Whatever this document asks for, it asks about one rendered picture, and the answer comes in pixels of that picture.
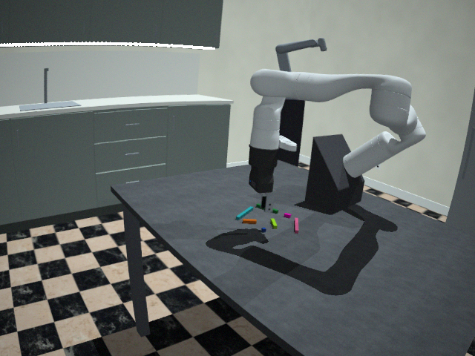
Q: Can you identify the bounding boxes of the turquoise rod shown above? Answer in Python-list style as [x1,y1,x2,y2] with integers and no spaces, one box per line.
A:
[236,206,253,220]

